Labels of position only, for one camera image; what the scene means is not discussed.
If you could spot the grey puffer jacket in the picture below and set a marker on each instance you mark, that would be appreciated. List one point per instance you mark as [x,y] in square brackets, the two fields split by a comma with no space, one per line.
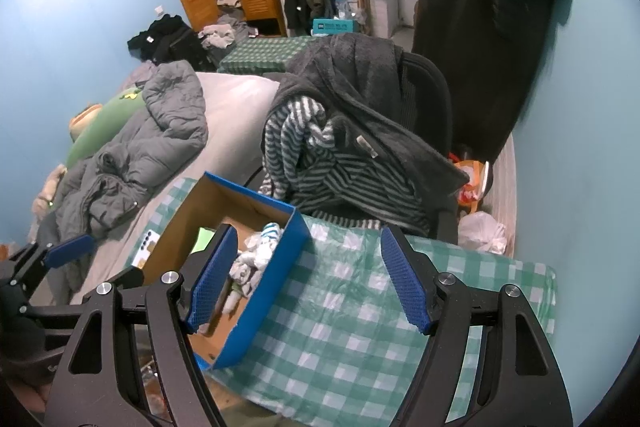
[150,132]

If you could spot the black office chair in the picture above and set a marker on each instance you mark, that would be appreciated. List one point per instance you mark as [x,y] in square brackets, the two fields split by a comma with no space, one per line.
[425,97]

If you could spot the small white plastic bag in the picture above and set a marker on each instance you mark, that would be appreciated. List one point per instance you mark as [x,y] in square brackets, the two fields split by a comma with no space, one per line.
[480,232]

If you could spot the teal box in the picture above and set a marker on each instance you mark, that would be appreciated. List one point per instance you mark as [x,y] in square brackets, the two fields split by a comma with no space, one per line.
[335,27]

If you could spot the black clothes pile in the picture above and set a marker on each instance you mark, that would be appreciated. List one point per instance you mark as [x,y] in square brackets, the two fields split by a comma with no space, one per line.
[165,39]

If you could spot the white smartphone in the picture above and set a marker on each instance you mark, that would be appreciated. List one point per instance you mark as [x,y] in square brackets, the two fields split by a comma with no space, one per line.
[147,247]

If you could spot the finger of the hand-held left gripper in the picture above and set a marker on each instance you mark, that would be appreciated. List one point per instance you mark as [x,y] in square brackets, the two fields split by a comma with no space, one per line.
[67,251]
[55,314]

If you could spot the white printed sock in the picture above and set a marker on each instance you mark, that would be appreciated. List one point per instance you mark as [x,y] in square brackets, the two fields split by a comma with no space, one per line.
[252,267]
[240,299]

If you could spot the blue-rimmed cardboard box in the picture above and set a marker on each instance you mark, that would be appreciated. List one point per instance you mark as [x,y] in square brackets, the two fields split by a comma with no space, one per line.
[280,267]

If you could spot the green plush toy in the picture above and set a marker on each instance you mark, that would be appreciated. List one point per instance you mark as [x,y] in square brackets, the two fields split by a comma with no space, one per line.
[100,127]

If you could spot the grey striped fleece garment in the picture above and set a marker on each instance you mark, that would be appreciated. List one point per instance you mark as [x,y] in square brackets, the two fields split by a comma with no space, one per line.
[320,177]

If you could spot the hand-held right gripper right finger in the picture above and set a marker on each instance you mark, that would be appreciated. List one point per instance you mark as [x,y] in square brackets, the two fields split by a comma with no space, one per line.
[402,282]

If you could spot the dark grey fleece robe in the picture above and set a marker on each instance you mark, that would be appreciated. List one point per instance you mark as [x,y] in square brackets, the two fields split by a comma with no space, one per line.
[360,97]

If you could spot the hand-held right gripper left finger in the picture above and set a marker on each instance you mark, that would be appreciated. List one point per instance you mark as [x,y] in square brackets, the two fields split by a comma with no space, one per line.
[210,277]

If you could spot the green checked tablecloth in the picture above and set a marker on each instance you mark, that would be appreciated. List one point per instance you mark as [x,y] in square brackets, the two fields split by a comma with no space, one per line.
[350,332]

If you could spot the grey clothes pile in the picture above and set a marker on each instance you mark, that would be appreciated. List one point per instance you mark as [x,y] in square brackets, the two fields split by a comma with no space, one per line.
[222,32]

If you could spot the orange plastic bag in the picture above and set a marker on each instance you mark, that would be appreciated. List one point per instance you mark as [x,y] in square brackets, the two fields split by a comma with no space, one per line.
[472,179]

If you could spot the black hanging coat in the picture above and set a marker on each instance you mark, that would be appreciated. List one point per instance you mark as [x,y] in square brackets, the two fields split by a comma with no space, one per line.
[475,32]

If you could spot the white bed duvet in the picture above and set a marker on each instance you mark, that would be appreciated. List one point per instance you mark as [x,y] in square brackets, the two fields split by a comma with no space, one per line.
[235,117]

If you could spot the green checked table cover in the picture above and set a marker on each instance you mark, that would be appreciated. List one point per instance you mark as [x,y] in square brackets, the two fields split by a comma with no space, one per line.
[265,54]

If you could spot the pale woodgrain panel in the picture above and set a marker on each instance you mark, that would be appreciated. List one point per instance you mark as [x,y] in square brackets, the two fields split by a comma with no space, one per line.
[505,197]

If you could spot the light green sock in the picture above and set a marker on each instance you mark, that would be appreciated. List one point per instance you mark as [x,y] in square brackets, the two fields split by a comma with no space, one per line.
[272,234]
[204,239]

